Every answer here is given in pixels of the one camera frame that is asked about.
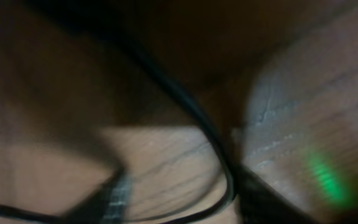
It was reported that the black USB cable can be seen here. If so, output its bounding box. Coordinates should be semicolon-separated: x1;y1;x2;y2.
0;30;239;224

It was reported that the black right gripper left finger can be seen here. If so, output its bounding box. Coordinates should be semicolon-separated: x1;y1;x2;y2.
63;170;132;224

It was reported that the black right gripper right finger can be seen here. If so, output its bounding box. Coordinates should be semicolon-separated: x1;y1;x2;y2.
236;166;316;224

